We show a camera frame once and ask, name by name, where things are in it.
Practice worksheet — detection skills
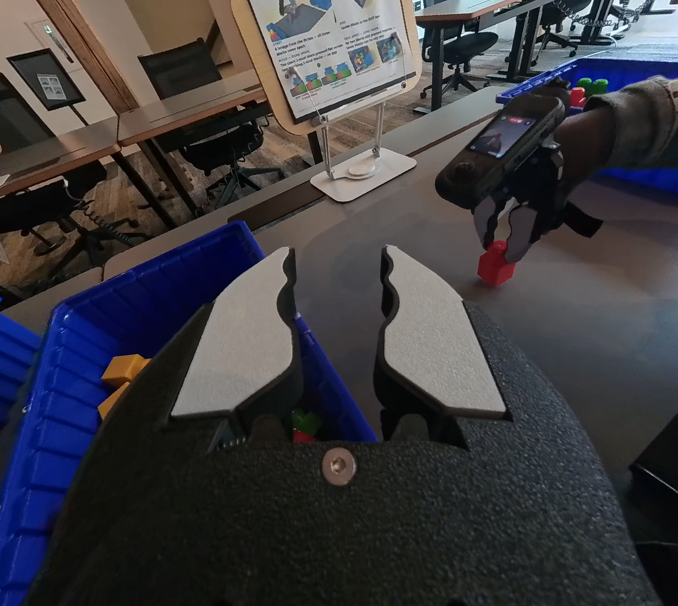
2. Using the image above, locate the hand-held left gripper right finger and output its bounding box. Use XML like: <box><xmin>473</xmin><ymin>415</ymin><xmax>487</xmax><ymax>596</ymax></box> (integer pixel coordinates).
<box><xmin>373</xmin><ymin>244</ymin><xmax>512</xmax><ymax>421</ymax></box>

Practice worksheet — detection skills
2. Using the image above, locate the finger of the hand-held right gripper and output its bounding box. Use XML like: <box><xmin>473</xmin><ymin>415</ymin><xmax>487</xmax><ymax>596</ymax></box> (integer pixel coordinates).
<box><xmin>502</xmin><ymin>201</ymin><xmax>542</xmax><ymax>264</ymax></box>
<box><xmin>473</xmin><ymin>194</ymin><xmax>518</xmax><ymax>250</ymax></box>

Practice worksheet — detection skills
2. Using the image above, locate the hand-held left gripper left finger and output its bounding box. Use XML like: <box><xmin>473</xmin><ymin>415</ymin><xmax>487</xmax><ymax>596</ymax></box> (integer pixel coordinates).
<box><xmin>168</xmin><ymin>246</ymin><xmax>305</xmax><ymax>421</ymax></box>

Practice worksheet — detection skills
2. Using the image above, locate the blue plastic bin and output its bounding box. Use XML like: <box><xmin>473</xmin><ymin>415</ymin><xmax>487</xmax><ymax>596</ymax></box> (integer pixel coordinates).
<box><xmin>0</xmin><ymin>221</ymin><xmax>379</xmax><ymax>606</ymax></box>
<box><xmin>496</xmin><ymin>57</ymin><xmax>678</xmax><ymax>194</ymax></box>
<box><xmin>0</xmin><ymin>314</ymin><xmax>42</xmax><ymax>429</ymax></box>

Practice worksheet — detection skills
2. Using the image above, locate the person's right forearm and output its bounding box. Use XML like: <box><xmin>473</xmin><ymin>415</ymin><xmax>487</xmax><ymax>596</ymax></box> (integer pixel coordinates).
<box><xmin>583</xmin><ymin>76</ymin><xmax>678</xmax><ymax>177</ymax></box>

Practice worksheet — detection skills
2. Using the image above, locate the orange mega block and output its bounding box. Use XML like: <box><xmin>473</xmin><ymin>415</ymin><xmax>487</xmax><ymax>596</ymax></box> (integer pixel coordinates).
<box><xmin>97</xmin><ymin>382</ymin><xmax>130</xmax><ymax>420</ymax></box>
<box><xmin>101</xmin><ymin>353</ymin><xmax>151</xmax><ymax>388</ymax></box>

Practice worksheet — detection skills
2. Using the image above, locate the person's right hand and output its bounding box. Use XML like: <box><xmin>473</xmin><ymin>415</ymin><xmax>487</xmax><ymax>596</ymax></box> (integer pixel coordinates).
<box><xmin>556</xmin><ymin>107</ymin><xmax>618</xmax><ymax>207</ymax></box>

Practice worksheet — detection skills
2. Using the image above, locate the white metal board stand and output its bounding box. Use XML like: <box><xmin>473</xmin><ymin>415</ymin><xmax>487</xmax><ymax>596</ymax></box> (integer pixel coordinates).
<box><xmin>310</xmin><ymin>102</ymin><xmax>417</xmax><ymax>203</ymax></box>

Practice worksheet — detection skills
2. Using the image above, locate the printed instruction sheet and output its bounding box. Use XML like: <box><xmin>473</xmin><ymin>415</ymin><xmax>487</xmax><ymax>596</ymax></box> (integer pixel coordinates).
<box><xmin>220</xmin><ymin>0</ymin><xmax>415</xmax><ymax>123</ymax></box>

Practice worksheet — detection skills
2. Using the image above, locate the grey office desk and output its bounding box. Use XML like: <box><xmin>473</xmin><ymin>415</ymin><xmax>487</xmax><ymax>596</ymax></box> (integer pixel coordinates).
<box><xmin>118</xmin><ymin>70</ymin><xmax>273</xmax><ymax>217</ymax></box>
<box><xmin>0</xmin><ymin>116</ymin><xmax>178</xmax><ymax>231</ymax></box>

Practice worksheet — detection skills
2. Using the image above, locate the black box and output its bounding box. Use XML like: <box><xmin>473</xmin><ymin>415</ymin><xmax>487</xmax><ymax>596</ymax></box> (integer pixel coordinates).
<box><xmin>629</xmin><ymin>412</ymin><xmax>678</xmax><ymax>500</ymax></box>

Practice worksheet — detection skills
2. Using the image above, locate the wooden display board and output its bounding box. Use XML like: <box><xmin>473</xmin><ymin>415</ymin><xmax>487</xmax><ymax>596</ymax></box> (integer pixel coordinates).
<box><xmin>230</xmin><ymin>0</ymin><xmax>423</xmax><ymax>135</ymax></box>

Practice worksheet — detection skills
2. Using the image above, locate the black framed sign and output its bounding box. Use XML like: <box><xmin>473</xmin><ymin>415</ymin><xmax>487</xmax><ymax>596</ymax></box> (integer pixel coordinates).
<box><xmin>6</xmin><ymin>49</ymin><xmax>88</xmax><ymax>126</ymax></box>

